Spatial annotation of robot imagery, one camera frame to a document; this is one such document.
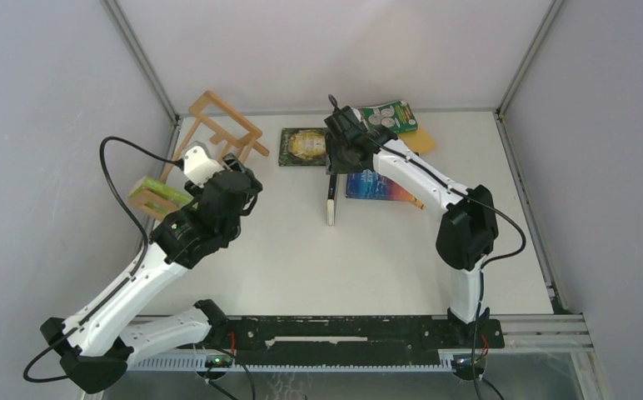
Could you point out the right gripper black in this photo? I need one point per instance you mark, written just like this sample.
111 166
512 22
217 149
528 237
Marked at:
333 164

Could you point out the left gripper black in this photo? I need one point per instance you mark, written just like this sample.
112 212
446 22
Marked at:
231 161

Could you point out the blue Jane Eyre book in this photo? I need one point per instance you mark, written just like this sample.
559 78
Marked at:
370 185

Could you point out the Alice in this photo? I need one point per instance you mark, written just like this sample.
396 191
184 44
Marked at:
302 147

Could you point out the light green paperback book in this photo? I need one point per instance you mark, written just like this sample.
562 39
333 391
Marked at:
155 198

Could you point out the wooden book rack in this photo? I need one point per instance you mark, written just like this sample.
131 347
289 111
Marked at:
219 140

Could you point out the thin dark book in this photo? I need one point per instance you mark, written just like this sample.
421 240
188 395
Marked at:
331 200

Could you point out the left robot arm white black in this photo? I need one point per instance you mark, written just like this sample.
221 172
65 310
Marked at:
98 344

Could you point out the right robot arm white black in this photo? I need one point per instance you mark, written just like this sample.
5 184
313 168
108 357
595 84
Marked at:
467 221

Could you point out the green Macmillan book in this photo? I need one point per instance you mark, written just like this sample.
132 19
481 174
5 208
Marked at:
396 116

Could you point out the orange booklet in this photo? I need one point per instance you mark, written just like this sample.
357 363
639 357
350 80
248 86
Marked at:
417 203

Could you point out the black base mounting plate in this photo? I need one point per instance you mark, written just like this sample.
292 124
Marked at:
367 340

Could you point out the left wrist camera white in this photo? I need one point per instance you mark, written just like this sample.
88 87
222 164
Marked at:
198 165

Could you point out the white cable duct strip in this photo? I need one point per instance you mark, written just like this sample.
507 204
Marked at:
217 362

